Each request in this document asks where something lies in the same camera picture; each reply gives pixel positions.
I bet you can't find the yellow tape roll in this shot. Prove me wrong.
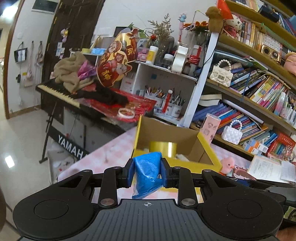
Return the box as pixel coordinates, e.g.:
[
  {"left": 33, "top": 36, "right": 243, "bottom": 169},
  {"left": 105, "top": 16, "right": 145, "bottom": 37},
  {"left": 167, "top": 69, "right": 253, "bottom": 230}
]
[{"left": 149, "top": 141, "right": 177, "bottom": 158}]

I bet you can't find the blue bag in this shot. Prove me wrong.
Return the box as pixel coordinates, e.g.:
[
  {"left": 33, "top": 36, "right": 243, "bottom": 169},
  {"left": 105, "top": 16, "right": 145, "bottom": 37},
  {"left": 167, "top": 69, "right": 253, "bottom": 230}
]
[{"left": 132, "top": 152, "right": 163, "bottom": 199}]

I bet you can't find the pink cartoon table mat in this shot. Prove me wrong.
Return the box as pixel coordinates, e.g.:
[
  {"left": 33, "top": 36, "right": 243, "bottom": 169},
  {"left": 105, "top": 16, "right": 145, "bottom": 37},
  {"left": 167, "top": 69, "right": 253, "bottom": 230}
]
[{"left": 58, "top": 126, "right": 255, "bottom": 202}]

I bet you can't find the yellow cardboard box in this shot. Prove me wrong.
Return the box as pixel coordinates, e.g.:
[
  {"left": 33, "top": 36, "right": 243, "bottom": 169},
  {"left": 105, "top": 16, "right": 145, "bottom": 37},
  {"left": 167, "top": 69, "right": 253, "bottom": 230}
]
[{"left": 132, "top": 116, "right": 222, "bottom": 173}]

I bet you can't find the pink chick plush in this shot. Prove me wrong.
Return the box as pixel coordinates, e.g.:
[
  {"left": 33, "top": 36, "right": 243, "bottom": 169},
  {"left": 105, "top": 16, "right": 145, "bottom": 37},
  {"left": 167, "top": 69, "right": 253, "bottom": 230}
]
[{"left": 220, "top": 157, "right": 235, "bottom": 175}]

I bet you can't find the white adhesive tape roll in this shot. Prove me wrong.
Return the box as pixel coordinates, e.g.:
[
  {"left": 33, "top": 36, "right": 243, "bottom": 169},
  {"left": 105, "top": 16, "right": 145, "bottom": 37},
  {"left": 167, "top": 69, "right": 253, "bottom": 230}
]
[{"left": 117, "top": 108, "right": 135, "bottom": 120}]

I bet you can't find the pink sticker cylinder holder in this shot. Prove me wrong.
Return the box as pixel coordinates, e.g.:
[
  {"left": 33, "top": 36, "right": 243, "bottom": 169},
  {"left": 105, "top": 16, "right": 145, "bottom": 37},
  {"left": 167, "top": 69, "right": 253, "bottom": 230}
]
[{"left": 200, "top": 113, "right": 221, "bottom": 144}]

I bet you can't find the white quilted pearl handbag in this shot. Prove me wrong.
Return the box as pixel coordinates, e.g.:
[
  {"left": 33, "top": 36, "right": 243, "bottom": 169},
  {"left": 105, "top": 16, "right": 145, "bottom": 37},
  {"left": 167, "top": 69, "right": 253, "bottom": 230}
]
[{"left": 221, "top": 120, "right": 243, "bottom": 145}]

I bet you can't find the orange blue medicine box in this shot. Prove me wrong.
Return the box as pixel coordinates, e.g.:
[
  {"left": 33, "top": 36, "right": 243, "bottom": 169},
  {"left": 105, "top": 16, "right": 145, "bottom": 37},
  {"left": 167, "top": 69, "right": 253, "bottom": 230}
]
[
  {"left": 248, "top": 138, "right": 268, "bottom": 153},
  {"left": 243, "top": 142, "right": 262, "bottom": 155}
]

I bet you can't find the white desk shelf unit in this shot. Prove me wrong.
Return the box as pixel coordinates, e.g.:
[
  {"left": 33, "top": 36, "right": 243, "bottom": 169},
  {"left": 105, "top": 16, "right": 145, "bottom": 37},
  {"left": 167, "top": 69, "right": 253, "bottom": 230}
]
[{"left": 120, "top": 33, "right": 219, "bottom": 128}]

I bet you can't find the open text book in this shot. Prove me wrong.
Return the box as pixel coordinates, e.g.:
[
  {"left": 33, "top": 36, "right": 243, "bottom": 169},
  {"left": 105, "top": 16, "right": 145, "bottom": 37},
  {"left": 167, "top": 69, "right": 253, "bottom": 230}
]
[{"left": 247, "top": 156, "right": 288, "bottom": 183}]

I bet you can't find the black yamaha keyboard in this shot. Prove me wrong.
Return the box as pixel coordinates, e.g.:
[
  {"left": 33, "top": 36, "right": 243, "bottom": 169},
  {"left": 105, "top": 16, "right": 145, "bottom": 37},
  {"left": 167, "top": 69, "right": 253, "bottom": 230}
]
[{"left": 35, "top": 80, "right": 133, "bottom": 164}]

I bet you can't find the wooden bookshelf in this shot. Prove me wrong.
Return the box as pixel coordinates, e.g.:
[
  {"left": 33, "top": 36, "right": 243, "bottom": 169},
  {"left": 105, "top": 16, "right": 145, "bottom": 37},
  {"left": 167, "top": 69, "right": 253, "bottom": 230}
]
[{"left": 191, "top": 1, "right": 295, "bottom": 158}]

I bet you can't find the cream quilted handbag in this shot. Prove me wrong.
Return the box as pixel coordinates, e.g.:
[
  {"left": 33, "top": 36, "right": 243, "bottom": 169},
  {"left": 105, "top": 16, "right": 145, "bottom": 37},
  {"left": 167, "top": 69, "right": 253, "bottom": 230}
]
[{"left": 209, "top": 59, "right": 233, "bottom": 87}]

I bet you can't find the white paper sheet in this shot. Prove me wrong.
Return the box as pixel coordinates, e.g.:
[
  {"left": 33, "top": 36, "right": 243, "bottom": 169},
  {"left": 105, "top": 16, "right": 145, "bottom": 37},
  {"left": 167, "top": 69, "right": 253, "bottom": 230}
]
[{"left": 280, "top": 161, "right": 296, "bottom": 183}]

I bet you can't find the fortune god decoration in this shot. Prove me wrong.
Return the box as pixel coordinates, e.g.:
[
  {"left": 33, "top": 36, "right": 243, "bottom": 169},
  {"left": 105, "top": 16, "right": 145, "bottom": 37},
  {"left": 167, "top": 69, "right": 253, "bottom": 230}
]
[{"left": 96, "top": 28, "right": 138, "bottom": 87}]

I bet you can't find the beige cloth pile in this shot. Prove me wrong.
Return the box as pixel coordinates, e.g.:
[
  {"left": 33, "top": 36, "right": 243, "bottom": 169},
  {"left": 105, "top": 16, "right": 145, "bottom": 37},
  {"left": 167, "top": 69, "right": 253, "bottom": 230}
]
[{"left": 52, "top": 52, "right": 94, "bottom": 93}]

